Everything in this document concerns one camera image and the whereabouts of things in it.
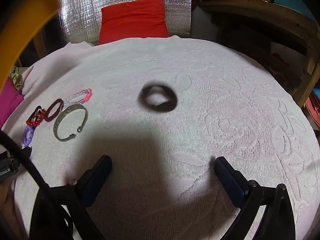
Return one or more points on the teal box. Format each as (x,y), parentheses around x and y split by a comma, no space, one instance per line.
(292,0)

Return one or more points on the red bag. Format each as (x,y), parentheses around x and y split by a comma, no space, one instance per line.
(313,107)

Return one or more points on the metal cuff bangle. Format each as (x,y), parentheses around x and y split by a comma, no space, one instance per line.
(56,124)

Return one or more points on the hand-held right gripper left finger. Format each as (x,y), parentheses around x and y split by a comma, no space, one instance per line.
(98,177)

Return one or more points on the silver foil insulation sheet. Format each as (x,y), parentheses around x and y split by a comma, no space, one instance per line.
(75,17)

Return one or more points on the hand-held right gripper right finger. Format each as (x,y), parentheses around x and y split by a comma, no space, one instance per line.
(230,180)

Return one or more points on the wooden shelf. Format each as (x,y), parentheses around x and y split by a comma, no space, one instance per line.
(275,17)

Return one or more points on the floral patterned cloth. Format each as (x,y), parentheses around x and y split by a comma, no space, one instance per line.
(17,80)

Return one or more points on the black hair scrunchie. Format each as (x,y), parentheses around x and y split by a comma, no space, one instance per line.
(145,97)

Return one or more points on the magenta pillow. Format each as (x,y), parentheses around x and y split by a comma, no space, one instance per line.
(8,100)

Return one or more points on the red pillow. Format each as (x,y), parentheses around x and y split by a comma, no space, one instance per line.
(135,20)

